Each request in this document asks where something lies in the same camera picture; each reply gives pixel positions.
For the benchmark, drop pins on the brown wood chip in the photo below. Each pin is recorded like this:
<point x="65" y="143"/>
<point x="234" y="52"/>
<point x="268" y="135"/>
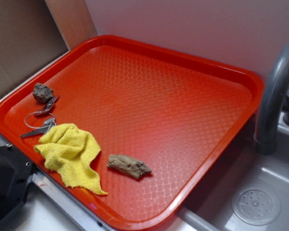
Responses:
<point x="129" y="166"/>

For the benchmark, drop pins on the red plastic tray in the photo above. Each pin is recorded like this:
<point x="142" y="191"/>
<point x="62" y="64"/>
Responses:
<point x="175" y="112"/>

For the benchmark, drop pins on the yellow microfiber cloth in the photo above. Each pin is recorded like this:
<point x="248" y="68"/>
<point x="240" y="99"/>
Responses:
<point x="69" y="151"/>

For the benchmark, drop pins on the small brown rock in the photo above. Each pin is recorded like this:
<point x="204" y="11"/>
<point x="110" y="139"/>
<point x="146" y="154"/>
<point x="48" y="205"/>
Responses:
<point x="42" y="93"/>

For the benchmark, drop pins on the wooden board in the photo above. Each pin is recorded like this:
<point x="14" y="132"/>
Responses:
<point x="73" y="21"/>

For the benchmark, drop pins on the grey toy sink basin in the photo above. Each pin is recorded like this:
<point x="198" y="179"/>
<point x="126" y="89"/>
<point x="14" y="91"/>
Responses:
<point x="244" y="190"/>

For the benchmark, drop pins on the grey toy faucet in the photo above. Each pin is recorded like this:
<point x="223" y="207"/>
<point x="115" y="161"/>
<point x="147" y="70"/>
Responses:
<point x="275" y="97"/>

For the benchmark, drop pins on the brown cardboard panel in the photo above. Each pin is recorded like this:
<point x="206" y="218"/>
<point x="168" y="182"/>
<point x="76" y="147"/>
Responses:
<point x="29" y="40"/>

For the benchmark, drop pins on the aluminium frame rail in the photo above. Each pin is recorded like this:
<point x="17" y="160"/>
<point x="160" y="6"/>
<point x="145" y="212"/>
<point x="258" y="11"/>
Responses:
<point x="68" y="206"/>

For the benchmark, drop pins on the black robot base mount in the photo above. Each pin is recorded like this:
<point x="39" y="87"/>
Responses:
<point x="16" y="171"/>

